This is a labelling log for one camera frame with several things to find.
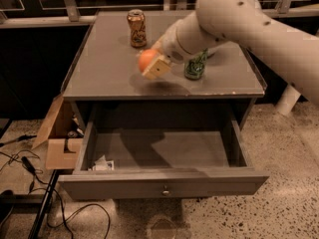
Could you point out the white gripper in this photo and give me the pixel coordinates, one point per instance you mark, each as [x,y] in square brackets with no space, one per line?
[171,47]

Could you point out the orange fruit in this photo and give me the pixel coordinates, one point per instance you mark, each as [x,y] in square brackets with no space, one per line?
[147,58]

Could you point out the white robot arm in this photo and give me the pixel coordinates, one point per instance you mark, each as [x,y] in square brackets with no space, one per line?
[289,52]

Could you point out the open grey top drawer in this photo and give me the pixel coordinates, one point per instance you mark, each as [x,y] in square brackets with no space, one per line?
[193,149]

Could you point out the white paper scrap in drawer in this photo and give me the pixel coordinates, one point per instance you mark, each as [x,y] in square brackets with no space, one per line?
[103,164]

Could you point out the metal drawer knob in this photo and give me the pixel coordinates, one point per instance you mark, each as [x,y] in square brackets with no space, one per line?
[165,191]

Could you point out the green soda can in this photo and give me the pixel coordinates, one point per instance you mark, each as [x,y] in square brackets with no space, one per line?
[194,68]

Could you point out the orange-brown soda can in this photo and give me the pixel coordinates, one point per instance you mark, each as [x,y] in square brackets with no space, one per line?
[137,23]

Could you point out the white bowl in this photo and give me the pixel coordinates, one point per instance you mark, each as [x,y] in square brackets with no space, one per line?
[211,52]

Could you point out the grey cabinet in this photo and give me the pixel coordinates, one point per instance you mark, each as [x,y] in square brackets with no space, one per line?
[107,70]

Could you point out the metal window railing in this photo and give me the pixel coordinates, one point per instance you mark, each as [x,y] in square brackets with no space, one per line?
[55,13]

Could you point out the cardboard box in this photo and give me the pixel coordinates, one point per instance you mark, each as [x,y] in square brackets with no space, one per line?
[58,130]

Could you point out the black metal stand leg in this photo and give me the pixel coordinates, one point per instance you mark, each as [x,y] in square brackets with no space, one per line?
[49,188]

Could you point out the black plug with cable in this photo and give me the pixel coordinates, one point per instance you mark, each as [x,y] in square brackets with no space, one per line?
[23,157]

